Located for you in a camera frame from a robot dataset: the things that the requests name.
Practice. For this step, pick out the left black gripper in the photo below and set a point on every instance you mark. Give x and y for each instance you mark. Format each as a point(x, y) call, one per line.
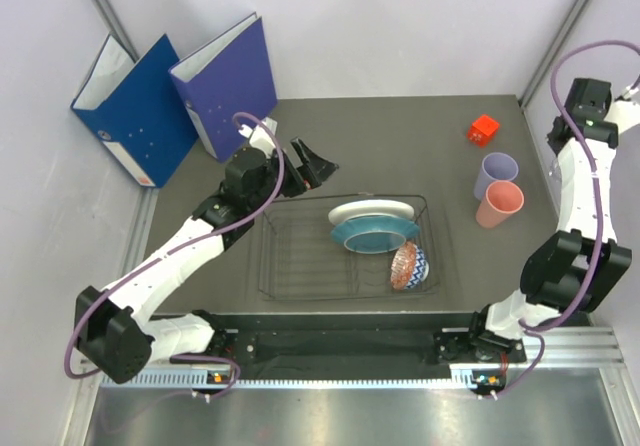
point(311, 175)

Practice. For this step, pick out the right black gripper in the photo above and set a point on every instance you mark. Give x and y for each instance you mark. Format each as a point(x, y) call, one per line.
point(552, 146)

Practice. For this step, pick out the lilac plastic cup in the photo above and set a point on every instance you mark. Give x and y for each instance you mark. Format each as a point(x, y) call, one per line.
point(496, 166)

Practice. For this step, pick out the pink plastic cup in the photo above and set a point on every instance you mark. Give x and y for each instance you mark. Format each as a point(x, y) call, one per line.
point(501, 200)

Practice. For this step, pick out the red patterned bowl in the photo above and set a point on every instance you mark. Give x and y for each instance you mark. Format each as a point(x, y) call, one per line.
point(402, 266)

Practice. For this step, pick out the clear drinking glass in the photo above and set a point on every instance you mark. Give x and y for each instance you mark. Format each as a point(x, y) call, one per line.
point(554, 172)

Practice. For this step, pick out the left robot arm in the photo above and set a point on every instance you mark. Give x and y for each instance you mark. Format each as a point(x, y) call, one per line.
point(115, 327)

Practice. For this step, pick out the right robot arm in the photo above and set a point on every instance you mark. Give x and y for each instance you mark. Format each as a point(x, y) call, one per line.
point(576, 268)

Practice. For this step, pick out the white plate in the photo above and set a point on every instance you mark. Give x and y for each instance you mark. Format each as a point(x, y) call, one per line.
point(370, 207)

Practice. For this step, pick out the red cube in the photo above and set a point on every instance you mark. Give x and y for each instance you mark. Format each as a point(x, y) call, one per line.
point(483, 130)

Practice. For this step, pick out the teal plate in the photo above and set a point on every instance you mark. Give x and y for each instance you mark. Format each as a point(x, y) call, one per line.
point(374, 234)

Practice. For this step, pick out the blue patterned bowl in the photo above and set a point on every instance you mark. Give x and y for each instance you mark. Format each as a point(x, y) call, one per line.
point(417, 266)

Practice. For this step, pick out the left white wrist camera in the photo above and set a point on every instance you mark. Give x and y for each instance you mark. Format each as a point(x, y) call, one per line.
point(257, 137)

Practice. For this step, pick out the black wire dish rack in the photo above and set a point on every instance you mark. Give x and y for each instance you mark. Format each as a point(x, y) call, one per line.
point(299, 261)

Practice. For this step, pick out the purple ring binder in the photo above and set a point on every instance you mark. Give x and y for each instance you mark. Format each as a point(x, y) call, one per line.
point(229, 74)

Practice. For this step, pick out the blue ring binder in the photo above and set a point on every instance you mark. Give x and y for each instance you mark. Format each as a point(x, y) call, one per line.
point(133, 108)

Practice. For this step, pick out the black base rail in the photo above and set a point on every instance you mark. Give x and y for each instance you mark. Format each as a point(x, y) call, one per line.
point(418, 337)

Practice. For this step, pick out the grey cable duct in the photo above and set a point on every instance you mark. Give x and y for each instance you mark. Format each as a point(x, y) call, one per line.
point(205, 379)

